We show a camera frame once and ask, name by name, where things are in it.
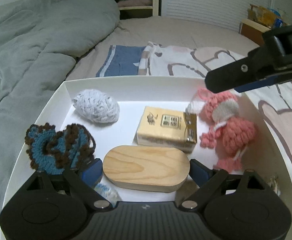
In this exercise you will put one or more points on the pink crochet doll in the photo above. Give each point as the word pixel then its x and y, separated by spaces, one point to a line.
pixel 227 130

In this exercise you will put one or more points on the oval wooden box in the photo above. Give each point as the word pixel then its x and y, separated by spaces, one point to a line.
pixel 146 168

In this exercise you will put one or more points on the brown paper bag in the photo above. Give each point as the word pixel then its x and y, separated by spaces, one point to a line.
pixel 262 15

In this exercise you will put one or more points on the white shallow cardboard tray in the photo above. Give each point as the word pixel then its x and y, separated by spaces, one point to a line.
pixel 238 205

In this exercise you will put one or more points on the grey crochet mouse toy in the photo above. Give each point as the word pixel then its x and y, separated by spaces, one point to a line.
pixel 186 190

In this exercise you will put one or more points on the dark blue crochet toy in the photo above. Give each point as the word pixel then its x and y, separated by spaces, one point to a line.
pixel 55 151

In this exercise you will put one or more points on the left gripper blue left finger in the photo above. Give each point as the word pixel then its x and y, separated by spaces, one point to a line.
pixel 93 174

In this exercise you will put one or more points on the blue pepsi can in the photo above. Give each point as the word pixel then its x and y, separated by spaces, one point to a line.
pixel 278 23

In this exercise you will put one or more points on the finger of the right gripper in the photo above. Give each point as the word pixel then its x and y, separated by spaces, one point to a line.
pixel 238 73
pixel 257 84

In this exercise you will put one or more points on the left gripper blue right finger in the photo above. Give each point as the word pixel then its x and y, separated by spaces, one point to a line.
pixel 199 173

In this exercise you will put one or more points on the wooden bed headboard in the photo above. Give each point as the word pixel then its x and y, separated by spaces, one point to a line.
pixel 253 31

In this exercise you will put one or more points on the teal foil bundle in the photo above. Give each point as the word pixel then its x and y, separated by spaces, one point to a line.
pixel 109 193

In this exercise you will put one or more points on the grey green quilt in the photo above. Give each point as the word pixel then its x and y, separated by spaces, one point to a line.
pixel 40 42

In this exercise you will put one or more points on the yellow tissue pack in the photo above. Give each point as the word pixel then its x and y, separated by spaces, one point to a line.
pixel 167 128

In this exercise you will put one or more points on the multicolour braided yarn knot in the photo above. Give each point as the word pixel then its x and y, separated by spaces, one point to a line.
pixel 274 185

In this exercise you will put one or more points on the white crochet ball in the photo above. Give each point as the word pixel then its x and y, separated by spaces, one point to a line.
pixel 96 106

